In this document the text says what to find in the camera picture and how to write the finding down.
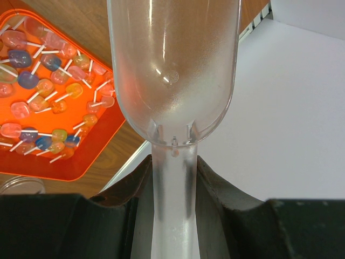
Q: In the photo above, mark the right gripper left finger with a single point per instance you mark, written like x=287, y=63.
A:
x=116, y=223

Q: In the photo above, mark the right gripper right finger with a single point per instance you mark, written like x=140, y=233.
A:
x=233, y=224

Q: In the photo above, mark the clear round jar lid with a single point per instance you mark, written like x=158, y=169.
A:
x=23, y=185

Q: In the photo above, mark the orange tray of lollipops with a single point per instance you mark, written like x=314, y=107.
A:
x=58, y=103

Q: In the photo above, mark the clear plastic scoop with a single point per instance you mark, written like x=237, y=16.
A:
x=174, y=64

